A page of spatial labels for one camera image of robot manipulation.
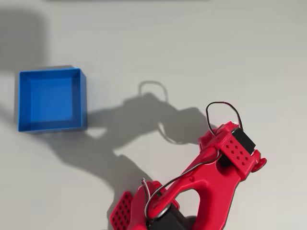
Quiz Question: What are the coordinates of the blue square plastic box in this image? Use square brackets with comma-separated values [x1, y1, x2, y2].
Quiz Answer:
[17, 68, 87, 133]

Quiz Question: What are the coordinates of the black and red servo cable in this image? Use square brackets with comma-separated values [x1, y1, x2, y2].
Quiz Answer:
[205, 101, 242, 135]

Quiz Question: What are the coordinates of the white servo cable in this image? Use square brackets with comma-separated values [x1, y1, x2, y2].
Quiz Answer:
[141, 147, 223, 225]

